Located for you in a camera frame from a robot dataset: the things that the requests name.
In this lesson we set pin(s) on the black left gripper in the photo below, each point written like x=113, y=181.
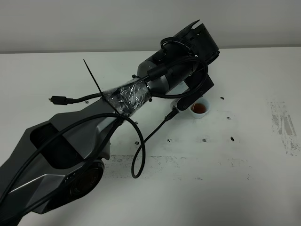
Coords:
x=193, y=51

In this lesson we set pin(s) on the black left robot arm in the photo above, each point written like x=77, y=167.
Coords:
x=61, y=160

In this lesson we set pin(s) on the near blue porcelain teacup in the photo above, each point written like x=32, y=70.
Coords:
x=199, y=108

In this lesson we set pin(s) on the black zip tie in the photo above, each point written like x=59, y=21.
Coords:
x=93, y=78

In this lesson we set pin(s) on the loose black cable plug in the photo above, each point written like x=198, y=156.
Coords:
x=60, y=100

